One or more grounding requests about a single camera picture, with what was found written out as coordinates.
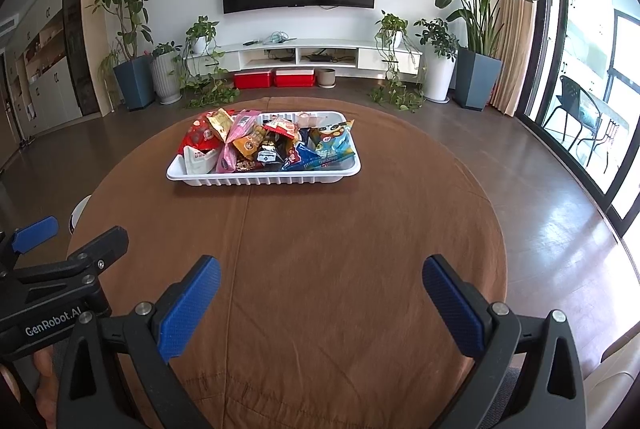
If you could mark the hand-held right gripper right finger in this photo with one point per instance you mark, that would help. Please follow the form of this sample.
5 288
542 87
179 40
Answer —
450 304

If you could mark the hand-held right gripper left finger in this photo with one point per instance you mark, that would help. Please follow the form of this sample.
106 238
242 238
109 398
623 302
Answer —
192 304

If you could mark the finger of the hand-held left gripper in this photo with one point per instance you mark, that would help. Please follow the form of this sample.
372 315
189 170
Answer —
35 231
105 246

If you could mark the white snack bag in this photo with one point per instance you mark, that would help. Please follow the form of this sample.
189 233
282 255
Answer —
200 161

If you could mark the white plastic tray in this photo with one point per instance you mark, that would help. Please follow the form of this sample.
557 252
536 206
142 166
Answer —
265 180

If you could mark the red snack packet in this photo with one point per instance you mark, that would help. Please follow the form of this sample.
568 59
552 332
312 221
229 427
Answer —
197 134

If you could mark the pink snack packet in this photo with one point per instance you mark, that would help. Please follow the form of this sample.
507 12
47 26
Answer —
235 144

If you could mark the gold snack packet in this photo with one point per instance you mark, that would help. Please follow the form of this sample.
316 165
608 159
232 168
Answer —
220 124

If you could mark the black snack packet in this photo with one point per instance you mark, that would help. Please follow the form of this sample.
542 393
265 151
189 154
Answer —
267 151

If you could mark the brown dotted chocolate packet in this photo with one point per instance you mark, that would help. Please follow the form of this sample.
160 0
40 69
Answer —
250 144

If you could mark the blue snack packet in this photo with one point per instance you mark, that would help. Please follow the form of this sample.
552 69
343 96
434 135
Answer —
300 159

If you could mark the yellow orange snack packet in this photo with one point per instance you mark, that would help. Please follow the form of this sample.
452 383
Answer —
282 131

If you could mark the panda print snack packet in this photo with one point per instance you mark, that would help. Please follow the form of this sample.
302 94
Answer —
335 139

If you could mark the person's left hand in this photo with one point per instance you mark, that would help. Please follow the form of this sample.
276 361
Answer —
42 361

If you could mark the white round trash can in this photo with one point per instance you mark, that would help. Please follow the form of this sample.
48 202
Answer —
80 214

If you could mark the leafy tree in blue planter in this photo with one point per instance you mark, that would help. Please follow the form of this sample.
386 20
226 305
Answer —
132 84

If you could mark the plant in ribbed white pot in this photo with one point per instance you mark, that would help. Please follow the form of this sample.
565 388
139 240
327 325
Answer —
167 79

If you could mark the beige sofa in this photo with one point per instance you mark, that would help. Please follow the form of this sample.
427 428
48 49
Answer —
615 384

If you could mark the dark tall cabinet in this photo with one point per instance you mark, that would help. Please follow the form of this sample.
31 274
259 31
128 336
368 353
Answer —
80 44

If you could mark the ceiling air vent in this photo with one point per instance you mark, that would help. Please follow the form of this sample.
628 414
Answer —
9 25

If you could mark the red storage box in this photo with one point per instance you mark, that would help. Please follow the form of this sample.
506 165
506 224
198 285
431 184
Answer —
294 79
252 80

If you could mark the trailing pothos in white pot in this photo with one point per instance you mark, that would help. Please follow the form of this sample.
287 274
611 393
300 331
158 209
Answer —
200 44
392 36

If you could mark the bushy plant in white pot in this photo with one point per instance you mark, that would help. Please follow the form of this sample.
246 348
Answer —
439 79

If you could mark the large-leaf plant in blue planter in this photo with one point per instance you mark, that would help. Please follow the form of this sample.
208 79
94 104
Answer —
477 79

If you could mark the black outdoor chair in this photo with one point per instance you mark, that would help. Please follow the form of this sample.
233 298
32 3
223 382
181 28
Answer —
570 104

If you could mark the outdoor glass table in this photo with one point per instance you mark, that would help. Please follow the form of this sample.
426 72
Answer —
607 114

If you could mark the brown flower pot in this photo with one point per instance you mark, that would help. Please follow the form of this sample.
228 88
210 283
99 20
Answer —
326 79

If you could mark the white television cabinet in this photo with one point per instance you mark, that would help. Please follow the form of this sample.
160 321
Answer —
370 56

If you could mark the beige curtain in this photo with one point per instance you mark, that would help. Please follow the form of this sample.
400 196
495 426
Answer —
512 34

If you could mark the black set-top box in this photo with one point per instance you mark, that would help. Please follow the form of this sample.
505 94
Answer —
320 57

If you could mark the glass sliding door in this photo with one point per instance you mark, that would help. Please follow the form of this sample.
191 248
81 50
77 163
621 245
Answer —
590 34

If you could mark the white wall cabinets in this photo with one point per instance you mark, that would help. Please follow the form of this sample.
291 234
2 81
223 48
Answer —
50 89

